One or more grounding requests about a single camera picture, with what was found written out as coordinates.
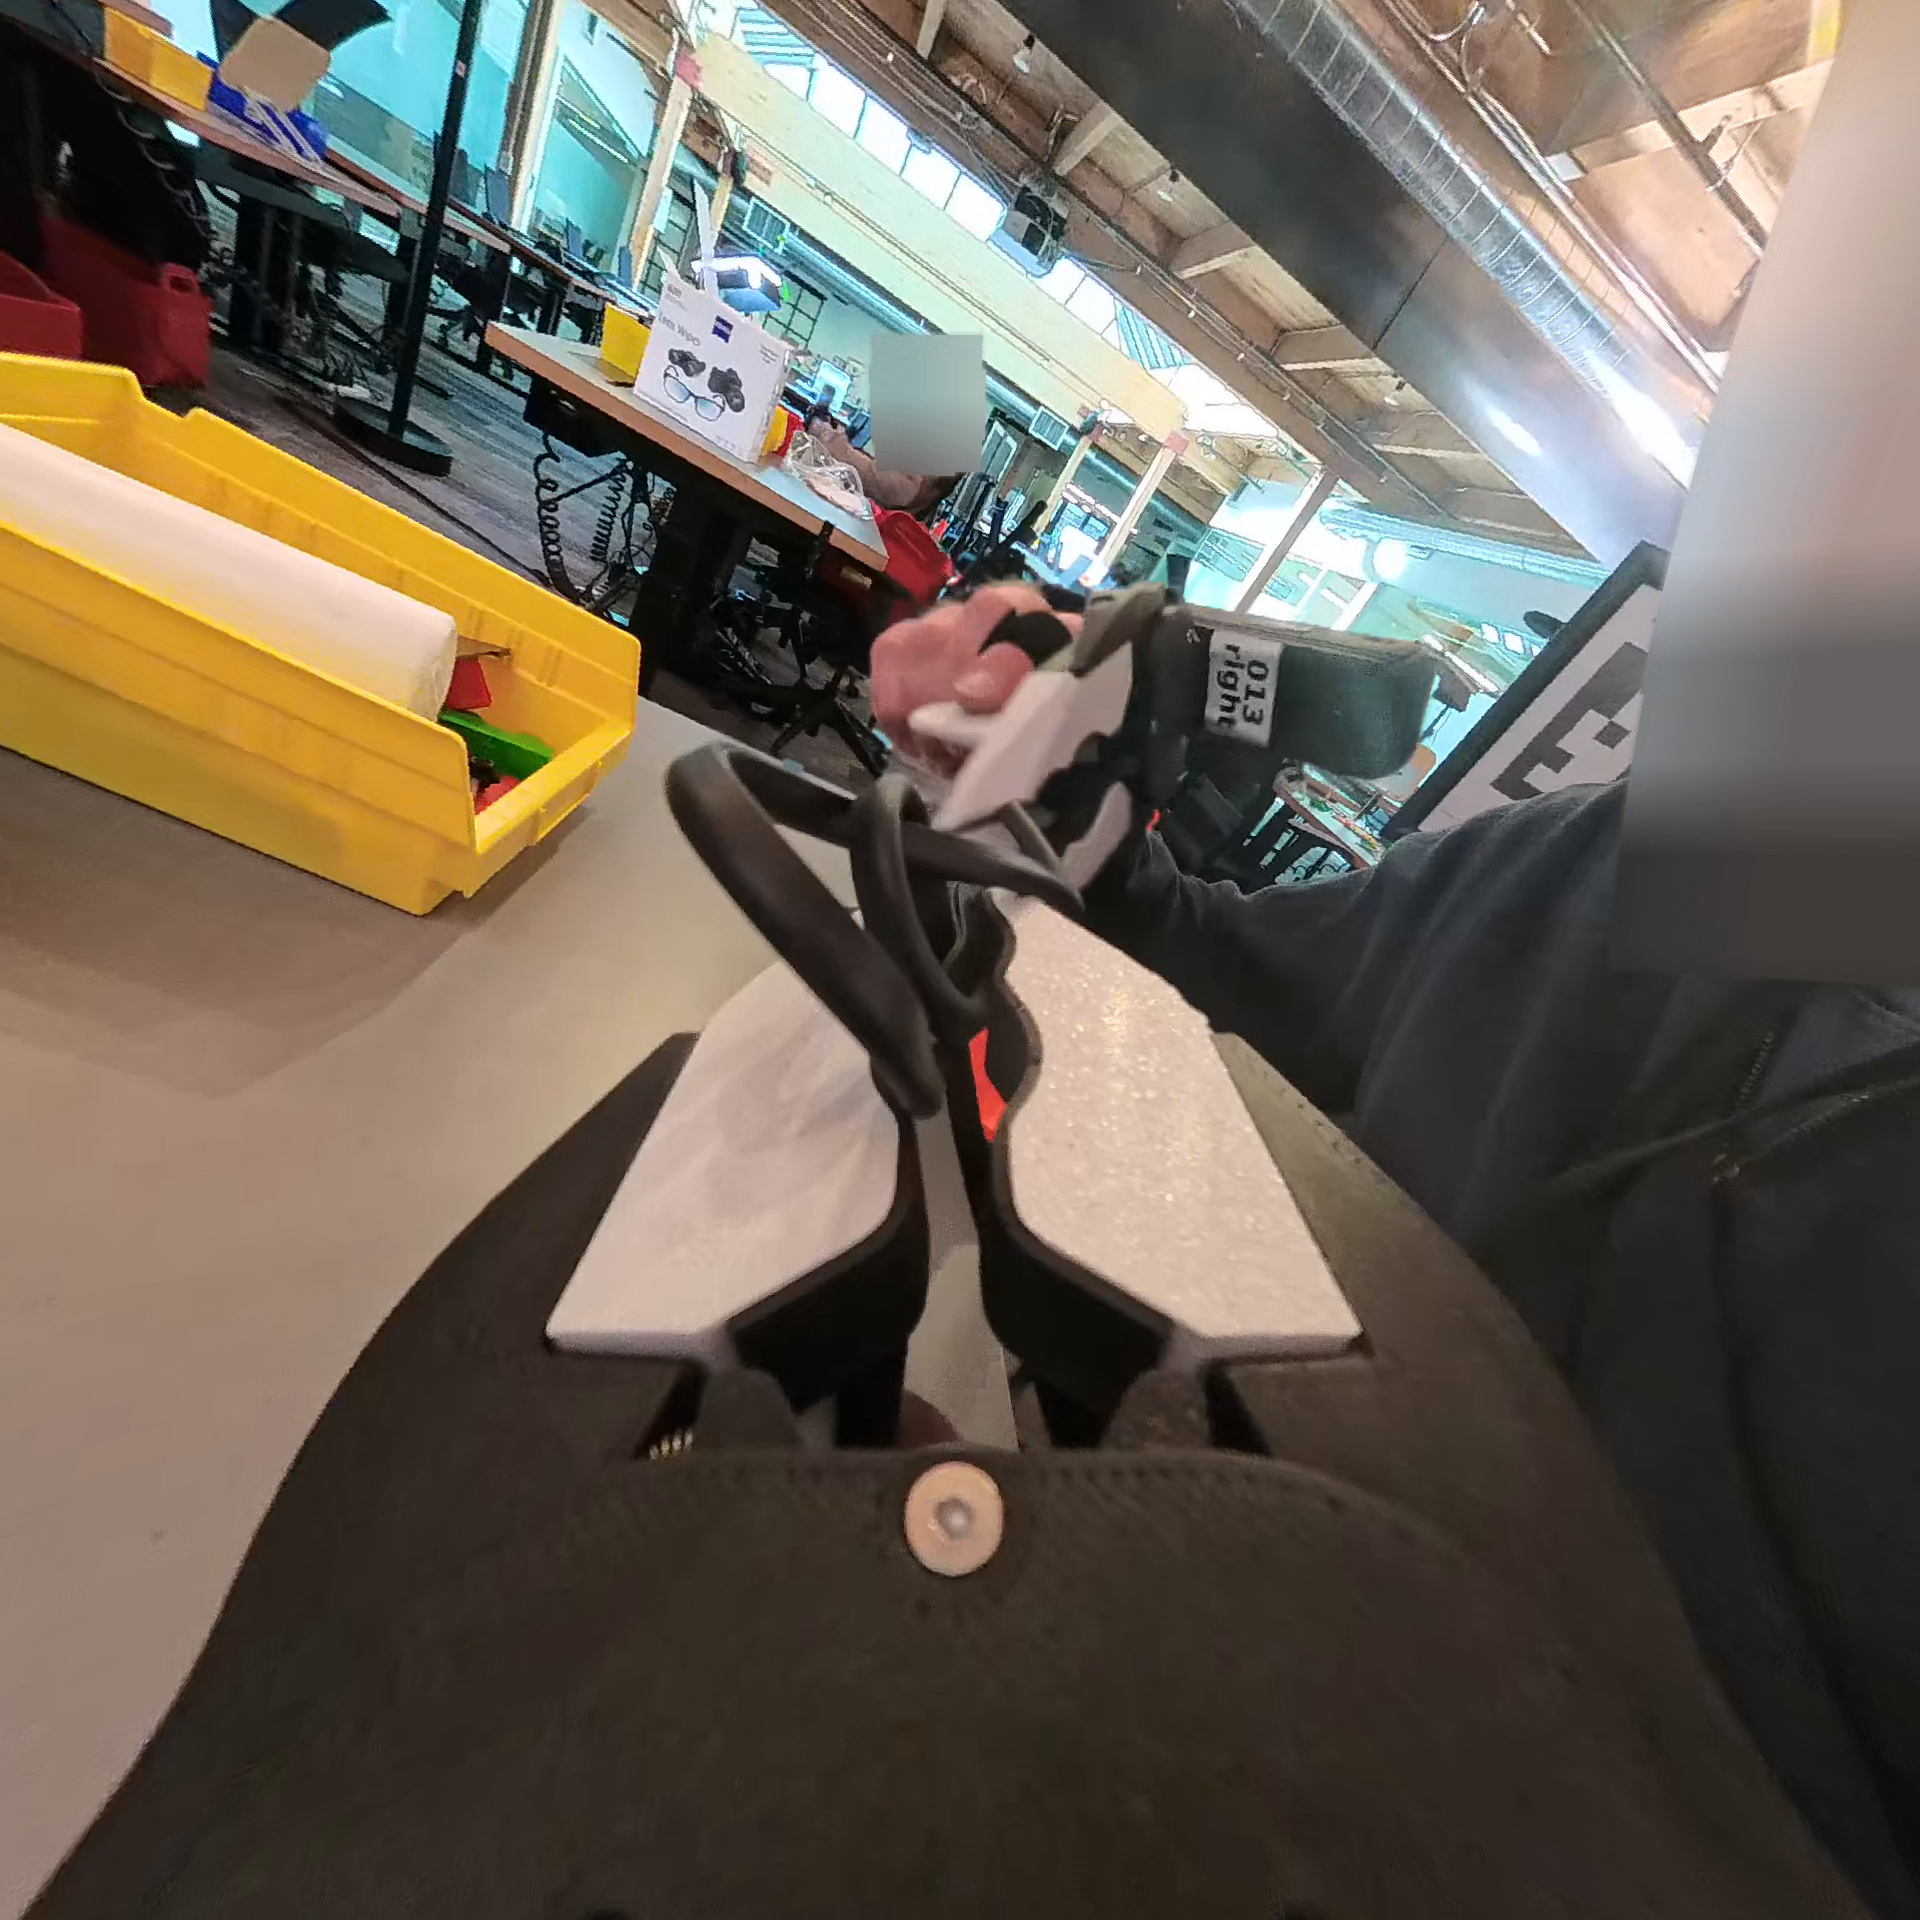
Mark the red bin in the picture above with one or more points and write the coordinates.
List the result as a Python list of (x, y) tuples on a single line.
[(37, 317), (136, 301)]

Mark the framed tag sign board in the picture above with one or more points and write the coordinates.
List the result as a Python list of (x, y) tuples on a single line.
[(1561, 721)]

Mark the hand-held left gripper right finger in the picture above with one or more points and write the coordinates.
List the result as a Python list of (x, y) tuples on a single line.
[(1186, 1200)]

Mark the white printed box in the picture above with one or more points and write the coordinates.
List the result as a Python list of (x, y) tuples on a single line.
[(715, 366)]

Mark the yellow bin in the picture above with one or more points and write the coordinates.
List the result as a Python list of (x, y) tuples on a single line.
[(180, 750)]

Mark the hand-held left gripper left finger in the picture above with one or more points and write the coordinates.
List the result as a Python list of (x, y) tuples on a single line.
[(737, 1200)]

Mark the long desk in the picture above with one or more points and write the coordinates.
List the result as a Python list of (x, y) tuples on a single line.
[(331, 166)]

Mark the white roll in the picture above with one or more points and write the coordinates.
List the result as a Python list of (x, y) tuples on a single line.
[(211, 570)]

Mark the wooden table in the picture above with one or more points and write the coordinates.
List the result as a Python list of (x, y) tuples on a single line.
[(677, 437)]

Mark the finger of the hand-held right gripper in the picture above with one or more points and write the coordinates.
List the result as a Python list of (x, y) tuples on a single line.
[(1036, 721)]

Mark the red block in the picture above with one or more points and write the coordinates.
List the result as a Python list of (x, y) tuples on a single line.
[(472, 685)]

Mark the black support post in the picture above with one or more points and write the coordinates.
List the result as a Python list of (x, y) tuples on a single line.
[(436, 210)]

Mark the green block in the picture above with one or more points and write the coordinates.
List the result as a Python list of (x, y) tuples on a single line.
[(496, 744)]

